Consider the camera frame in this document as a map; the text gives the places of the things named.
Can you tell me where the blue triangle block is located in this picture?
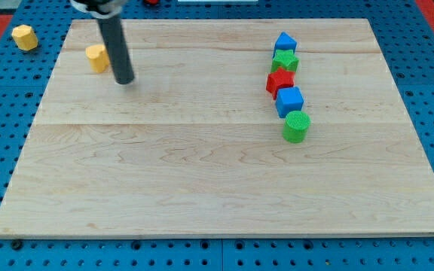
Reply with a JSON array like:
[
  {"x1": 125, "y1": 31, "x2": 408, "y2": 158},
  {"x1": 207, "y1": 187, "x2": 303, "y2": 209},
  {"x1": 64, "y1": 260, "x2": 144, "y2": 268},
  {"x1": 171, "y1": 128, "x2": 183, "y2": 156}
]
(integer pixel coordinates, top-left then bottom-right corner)
[{"x1": 273, "y1": 32, "x2": 298, "y2": 56}]

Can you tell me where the yellow heart block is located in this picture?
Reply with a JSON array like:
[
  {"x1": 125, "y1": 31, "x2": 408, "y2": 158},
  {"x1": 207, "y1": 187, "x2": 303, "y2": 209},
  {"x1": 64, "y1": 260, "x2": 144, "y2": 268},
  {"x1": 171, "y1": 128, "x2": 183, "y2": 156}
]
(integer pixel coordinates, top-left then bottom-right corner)
[{"x1": 85, "y1": 44, "x2": 110, "y2": 73}]

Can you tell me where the green star block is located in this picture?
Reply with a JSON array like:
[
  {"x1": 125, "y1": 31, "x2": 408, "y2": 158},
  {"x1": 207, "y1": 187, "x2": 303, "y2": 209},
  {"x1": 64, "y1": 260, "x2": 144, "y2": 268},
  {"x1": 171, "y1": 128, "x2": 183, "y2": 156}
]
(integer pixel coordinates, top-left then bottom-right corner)
[{"x1": 270, "y1": 50, "x2": 300, "y2": 72}]

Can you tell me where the light wooden board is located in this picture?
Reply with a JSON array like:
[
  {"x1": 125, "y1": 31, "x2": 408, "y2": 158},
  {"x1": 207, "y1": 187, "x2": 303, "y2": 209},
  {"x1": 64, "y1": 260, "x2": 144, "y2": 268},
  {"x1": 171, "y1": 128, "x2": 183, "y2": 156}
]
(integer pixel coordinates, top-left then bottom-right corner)
[{"x1": 0, "y1": 19, "x2": 434, "y2": 239}]

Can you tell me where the red star block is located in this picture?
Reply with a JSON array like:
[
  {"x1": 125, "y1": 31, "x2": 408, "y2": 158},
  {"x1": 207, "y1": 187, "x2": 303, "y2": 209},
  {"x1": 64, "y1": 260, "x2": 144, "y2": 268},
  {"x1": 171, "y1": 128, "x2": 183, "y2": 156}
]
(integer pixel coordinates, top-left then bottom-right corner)
[{"x1": 266, "y1": 68, "x2": 295, "y2": 100}]

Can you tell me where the green cylinder block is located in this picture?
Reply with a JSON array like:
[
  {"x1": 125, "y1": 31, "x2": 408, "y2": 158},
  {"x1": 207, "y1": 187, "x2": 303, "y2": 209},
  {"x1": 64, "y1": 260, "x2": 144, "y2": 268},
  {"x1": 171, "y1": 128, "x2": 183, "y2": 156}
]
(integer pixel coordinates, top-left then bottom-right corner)
[{"x1": 282, "y1": 111, "x2": 311, "y2": 143}]

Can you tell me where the yellow hexagon block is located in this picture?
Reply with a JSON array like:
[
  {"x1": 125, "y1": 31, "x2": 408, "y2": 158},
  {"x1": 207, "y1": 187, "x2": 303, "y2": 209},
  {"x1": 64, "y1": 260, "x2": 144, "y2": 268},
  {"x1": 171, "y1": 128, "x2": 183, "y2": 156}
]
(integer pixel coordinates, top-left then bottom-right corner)
[{"x1": 11, "y1": 25, "x2": 38, "y2": 51}]

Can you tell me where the grey cylindrical robot arm stick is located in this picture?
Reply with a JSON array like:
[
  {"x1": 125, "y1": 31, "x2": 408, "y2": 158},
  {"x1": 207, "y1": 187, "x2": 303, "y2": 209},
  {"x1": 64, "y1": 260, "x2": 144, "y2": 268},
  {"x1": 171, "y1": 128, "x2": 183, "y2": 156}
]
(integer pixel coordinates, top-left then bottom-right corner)
[{"x1": 69, "y1": 0, "x2": 135, "y2": 85}]

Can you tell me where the blue cube block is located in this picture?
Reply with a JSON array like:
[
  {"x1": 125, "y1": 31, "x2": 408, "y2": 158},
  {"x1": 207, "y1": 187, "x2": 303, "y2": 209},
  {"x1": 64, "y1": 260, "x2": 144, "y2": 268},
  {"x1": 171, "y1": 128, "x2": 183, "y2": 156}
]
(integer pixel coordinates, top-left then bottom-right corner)
[{"x1": 275, "y1": 87, "x2": 304, "y2": 118}]

